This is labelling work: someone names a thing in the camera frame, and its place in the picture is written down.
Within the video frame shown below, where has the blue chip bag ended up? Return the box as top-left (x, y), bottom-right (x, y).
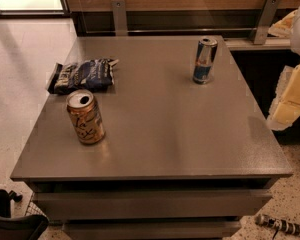
top-left (47, 58), bottom-right (119, 95)

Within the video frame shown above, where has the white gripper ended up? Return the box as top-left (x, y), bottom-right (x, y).
top-left (267, 6), bottom-right (300, 131)

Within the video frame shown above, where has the lower grey drawer front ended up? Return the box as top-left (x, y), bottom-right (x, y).
top-left (63, 221), bottom-right (241, 240)

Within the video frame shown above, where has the grey drawer cabinet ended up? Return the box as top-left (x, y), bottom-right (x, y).
top-left (11, 36), bottom-right (292, 227)

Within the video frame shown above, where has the red bull can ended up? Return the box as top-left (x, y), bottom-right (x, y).
top-left (193, 36), bottom-right (218, 84)

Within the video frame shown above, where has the metal wall bracket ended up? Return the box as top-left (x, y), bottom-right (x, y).
top-left (111, 0), bottom-right (128, 36)
top-left (250, 0), bottom-right (281, 45)

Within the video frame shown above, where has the orange la croix can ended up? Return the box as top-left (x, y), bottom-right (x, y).
top-left (66, 90), bottom-right (105, 144)

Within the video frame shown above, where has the right metal wall bracket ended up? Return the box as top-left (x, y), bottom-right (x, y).
top-left (250, 0), bottom-right (281, 45)

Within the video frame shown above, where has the grey drawer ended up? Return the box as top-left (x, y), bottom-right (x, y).
top-left (63, 221), bottom-right (241, 240)
top-left (34, 190), bottom-right (271, 221)

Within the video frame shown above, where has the upper grey drawer front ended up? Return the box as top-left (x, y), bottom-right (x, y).
top-left (34, 190), bottom-right (271, 221)

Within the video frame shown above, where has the left metal wall bracket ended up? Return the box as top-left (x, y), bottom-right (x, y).
top-left (111, 0), bottom-right (128, 36)

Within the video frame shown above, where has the black chair part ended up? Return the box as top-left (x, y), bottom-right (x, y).
top-left (0, 189), bottom-right (49, 240)

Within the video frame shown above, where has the striped black white cable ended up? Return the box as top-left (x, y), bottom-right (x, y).
top-left (254, 213), bottom-right (300, 240)

